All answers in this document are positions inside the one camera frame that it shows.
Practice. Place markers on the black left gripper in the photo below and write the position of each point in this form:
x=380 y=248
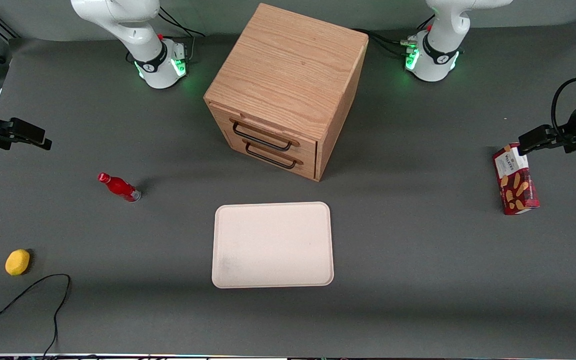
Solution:
x=574 y=126

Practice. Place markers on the wooden drawer with shallow tray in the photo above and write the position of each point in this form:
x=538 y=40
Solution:
x=308 y=150

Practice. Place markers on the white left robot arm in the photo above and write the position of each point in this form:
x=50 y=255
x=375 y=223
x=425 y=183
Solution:
x=440 y=30

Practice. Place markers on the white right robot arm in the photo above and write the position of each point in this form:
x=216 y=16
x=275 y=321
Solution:
x=133 y=30

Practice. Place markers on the wooden drawer front panel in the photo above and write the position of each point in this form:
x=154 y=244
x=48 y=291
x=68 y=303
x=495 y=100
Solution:
x=308 y=170

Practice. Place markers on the wooden drawer cabinet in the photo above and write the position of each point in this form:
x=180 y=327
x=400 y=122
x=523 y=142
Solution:
x=288 y=65

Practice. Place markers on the red tartan shortbread box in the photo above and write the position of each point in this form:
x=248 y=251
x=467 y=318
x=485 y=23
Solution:
x=517 y=187

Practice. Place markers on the red plastic bottle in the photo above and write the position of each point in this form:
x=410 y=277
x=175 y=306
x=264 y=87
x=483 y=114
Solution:
x=119 y=187

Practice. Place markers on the yellow lemon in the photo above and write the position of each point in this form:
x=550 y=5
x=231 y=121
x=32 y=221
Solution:
x=17 y=262

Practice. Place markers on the beige plastic tray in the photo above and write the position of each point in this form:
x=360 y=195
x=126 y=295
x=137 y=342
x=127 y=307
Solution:
x=273 y=245

